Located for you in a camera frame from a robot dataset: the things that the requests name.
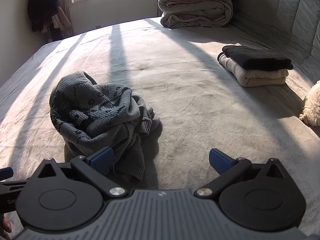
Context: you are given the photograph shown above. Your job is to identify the folded beige garment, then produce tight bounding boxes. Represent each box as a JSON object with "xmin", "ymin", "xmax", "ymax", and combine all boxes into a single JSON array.
[{"xmin": 217, "ymin": 52, "xmax": 289, "ymax": 88}]

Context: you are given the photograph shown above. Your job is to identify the folded black garment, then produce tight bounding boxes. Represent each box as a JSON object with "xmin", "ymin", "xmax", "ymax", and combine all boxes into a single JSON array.
[{"xmin": 222, "ymin": 45, "xmax": 294, "ymax": 71}]

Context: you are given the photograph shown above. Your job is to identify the dark hanging clothes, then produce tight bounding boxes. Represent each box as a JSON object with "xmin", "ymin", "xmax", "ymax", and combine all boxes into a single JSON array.
[{"xmin": 27, "ymin": 0, "xmax": 60, "ymax": 33}]

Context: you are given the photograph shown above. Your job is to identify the white fluffy dog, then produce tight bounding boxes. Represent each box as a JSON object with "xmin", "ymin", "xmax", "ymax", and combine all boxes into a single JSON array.
[{"xmin": 299, "ymin": 80, "xmax": 320, "ymax": 127}]

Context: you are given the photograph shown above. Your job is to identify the folded beige quilt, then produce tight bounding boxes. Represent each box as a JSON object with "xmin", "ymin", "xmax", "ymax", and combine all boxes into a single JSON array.
[{"xmin": 158, "ymin": 0, "xmax": 233, "ymax": 29}]

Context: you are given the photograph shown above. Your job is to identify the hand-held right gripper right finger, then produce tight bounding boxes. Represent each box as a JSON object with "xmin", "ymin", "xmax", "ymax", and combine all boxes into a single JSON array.
[{"xmin": 194, "ymin": 148, "xmax": 288, "ymax": 200}]

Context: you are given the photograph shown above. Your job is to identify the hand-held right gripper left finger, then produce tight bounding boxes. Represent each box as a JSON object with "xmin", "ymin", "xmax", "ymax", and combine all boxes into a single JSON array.
[{"xmin": 32, "ymin": 147, "xmax": 128, "ymax": 199}]

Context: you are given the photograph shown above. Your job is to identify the bed with grey sheet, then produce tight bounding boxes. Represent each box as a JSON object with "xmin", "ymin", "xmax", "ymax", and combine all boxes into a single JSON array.
[{"xmin": 0, "ymin": 16, "xmax": 320, "ymax": 240}]

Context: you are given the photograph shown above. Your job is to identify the pink hanging clothes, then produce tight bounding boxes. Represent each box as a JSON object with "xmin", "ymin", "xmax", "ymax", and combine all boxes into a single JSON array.
[{"xmin": 41, "ymin": 6, "xmax": 72, "ymax": 34}]

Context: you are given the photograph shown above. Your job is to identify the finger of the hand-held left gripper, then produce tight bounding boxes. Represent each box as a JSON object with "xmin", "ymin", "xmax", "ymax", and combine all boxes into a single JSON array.
[{"xmin": 0, "ymin": 167, "xmax": 14, "ymax": 180}]

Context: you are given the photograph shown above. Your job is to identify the person's left hand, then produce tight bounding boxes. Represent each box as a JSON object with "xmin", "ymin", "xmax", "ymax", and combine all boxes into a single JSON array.
[{"xmin": 0, "ymin": 217, "xmax": 12, "ymax": 233}]

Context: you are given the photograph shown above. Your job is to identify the grey patterned knit sweater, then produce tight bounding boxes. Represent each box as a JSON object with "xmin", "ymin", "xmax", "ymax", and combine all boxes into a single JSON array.
[{"xmin": 49, "ymin": 70, "xmax": 162, "ymax": 182}]

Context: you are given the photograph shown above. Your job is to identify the grey quilted headboard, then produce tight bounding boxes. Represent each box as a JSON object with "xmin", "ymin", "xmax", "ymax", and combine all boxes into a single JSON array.
[{"xmin": 230, "ymin": 0, "xmax": 320, "ymax": 85}]

